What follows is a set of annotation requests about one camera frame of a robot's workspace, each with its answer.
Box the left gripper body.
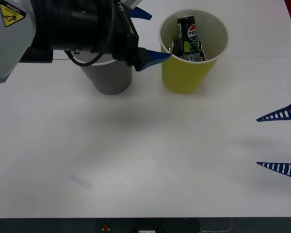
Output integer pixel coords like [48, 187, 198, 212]
[112, 0, 140, 67]

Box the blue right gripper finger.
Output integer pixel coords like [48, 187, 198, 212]
[256, 161, 291, 182]
[256, 100, 291, 122]

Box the yellow-green plastic waste bin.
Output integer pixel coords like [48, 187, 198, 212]
[159, 9, 231, 95]

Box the black can green patch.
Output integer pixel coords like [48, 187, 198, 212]
[177, 49, 206, 62]

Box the grey plastic waste bin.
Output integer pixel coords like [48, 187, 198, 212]
[67, 50, 133, 96]

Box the black can with round emblem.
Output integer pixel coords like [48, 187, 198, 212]
[177, 15, 197, 51]

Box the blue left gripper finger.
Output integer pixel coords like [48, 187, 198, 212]
[128, 6, 153, 21]
[132, 47, 172, 72]

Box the black can white print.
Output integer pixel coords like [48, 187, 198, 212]
[168, 39, 202, 52]

